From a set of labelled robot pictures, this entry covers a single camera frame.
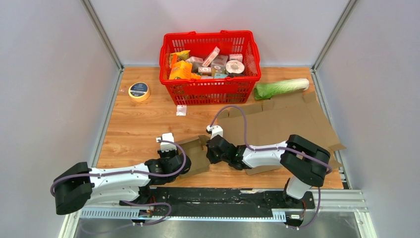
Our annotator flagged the small brown cardboard box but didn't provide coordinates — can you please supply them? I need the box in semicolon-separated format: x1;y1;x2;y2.
176;135;210;179

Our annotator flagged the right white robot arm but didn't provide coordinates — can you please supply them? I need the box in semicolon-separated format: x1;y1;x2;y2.
206;134;332;208

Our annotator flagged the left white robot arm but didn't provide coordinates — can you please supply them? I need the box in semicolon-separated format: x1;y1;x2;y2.
51;149;191;215

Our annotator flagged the orange snack box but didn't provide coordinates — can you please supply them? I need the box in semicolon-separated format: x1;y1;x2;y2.
168;60;193;80

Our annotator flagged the beige carton box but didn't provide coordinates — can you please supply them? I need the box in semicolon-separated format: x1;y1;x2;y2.
210;55;228;76

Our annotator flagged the grey white box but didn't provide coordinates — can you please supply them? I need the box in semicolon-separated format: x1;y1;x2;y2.
185;57;204;73

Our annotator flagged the small pink box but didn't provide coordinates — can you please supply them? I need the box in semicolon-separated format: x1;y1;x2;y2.
228;54;243;62

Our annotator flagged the pink white long box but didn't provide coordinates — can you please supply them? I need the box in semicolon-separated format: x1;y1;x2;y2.
202;47;220;67

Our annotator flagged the small white paper packet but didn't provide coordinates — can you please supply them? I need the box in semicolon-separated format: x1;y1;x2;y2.
176;105;187;116

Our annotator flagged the green napa cabbage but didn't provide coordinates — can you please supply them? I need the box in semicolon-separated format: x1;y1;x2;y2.
253;78;310;101

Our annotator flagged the yellow tape roll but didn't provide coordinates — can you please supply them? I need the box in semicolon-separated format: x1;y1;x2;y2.
128;82;151;102

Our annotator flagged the red plastic shopping basket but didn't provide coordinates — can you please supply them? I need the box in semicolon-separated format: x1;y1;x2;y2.
159;30;261;105

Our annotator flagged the large flat cardboard sheet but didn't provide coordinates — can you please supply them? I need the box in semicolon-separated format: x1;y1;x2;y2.
216;91;347;176

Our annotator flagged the yellow snack bag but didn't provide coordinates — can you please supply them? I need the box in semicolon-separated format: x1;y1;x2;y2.
169;50;190;67

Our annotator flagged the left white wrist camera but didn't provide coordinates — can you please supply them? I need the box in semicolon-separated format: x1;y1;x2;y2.
156;132;177;152

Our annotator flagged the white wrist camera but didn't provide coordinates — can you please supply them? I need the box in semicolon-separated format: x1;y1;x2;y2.
156;132;177;152
206;125;223;139

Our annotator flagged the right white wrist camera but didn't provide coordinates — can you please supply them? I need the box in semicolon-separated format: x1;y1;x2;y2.
206;125;223;139

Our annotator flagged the white slotted cable duct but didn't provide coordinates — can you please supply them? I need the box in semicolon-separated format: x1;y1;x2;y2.
80;210;287;222

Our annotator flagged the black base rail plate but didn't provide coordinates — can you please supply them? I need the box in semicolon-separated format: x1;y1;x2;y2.
133;187;316;218

